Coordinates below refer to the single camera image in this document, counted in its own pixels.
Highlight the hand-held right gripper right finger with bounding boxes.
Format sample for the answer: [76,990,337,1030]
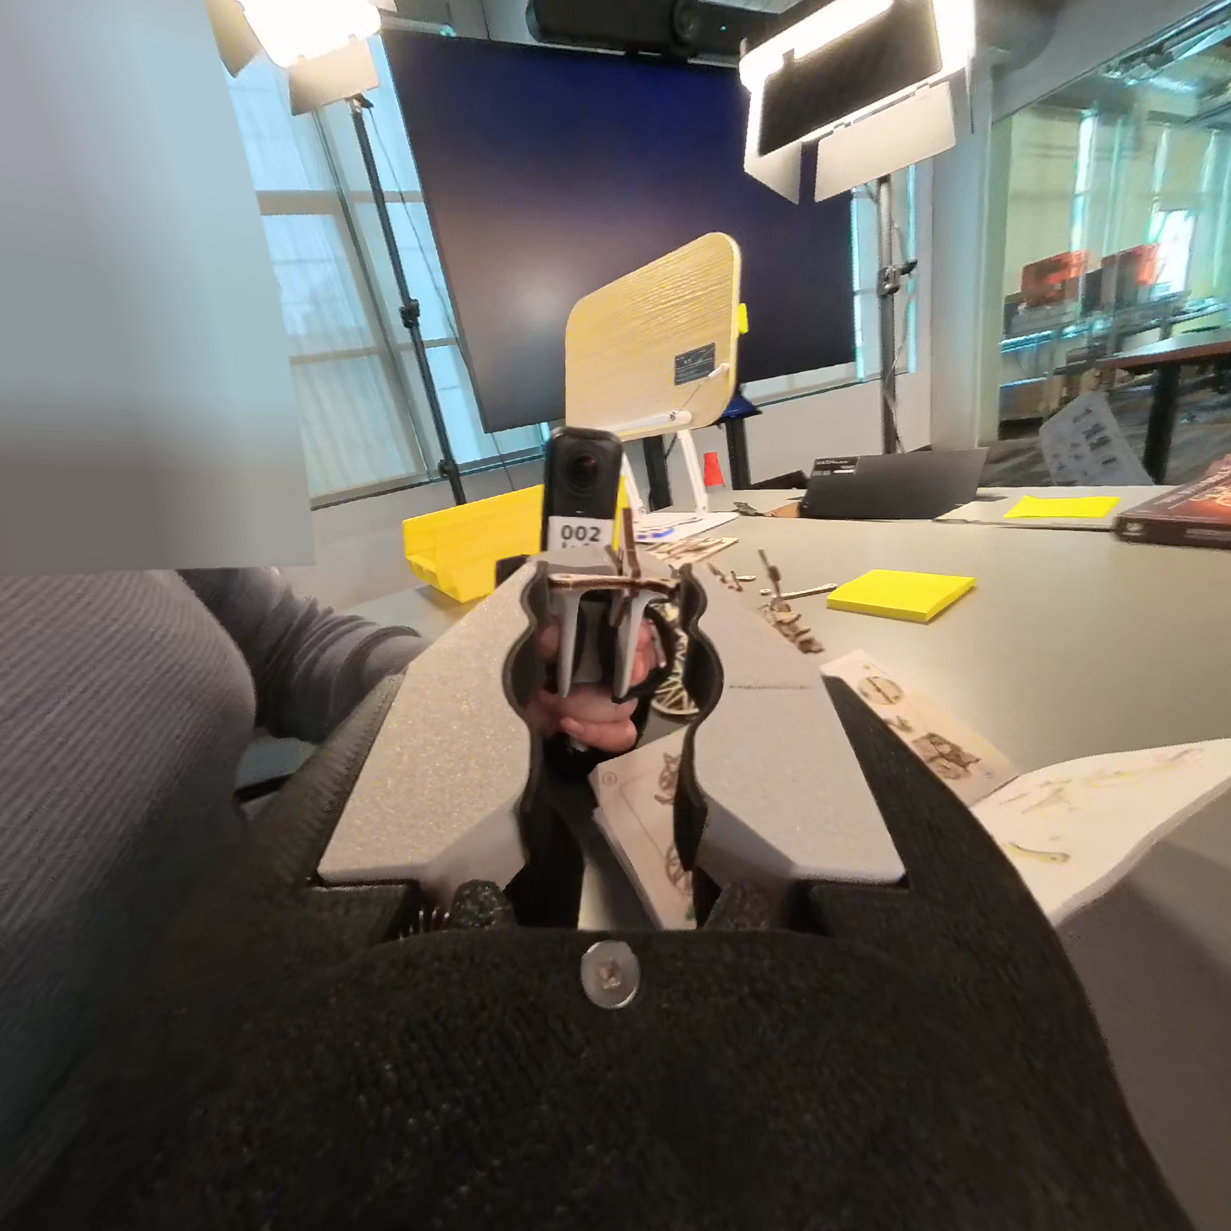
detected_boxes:
[673,563,909,887]

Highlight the printed paper sheet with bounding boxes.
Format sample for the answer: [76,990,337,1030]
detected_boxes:
[1038,390,1155,486]

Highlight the person's left hand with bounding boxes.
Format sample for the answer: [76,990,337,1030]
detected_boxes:
[533,627,646,754]

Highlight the yellow sticky note pad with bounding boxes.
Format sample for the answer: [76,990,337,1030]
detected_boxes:
[827,570,975,624]

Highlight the person's left forearm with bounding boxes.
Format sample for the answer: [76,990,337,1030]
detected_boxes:
[179,567,431,743]

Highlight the yellow plastic bin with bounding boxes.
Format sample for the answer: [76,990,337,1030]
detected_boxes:
[402,482,550,605]

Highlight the wooden bicycle model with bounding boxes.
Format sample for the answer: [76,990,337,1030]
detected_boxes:
[649,615,706,718]

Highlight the large dark display screen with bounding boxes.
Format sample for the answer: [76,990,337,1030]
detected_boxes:
[380,30,858,435]

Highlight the grey light stand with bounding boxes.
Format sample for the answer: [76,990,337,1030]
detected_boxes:
[872,167,918,454]

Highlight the pile of loose wooden parts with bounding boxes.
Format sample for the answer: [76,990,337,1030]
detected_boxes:
[706,546,840,659]

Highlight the dark office table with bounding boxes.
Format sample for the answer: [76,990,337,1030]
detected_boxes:
[1054,338,1231,486]

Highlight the black video bar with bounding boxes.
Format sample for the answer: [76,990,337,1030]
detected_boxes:
[523,0,744,63]

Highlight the black flat case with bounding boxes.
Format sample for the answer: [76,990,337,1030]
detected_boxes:
[803,447,991,521]

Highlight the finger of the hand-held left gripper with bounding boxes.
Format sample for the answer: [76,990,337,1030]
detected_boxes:
[552,582,584,697]
[612,587,658,704]

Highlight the large window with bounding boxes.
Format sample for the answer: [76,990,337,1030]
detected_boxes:
[226,38,481,503]

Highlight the dark model kit box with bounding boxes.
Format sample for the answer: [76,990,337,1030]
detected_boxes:
[1115,461,1231,552]

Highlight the studio light panel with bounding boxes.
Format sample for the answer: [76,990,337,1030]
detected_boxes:
[740,0,977,203]
[207,0,386,117]

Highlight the wooden book stand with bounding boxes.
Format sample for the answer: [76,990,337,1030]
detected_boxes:
[564,230,749,518]

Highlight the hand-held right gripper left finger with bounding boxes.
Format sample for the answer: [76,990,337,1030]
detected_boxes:
[318,558,558,890]

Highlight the black light stand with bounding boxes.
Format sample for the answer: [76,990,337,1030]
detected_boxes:
[346,91,470,510]

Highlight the single yellow sticky note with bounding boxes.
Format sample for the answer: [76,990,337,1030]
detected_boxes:
[1003,494,1122,521]

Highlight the person's torso grey sweater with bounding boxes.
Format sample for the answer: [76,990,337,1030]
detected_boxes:
[0,567,259,1231]

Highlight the instruction booklet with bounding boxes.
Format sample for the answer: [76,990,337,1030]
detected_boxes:
[588,650,1231,929]

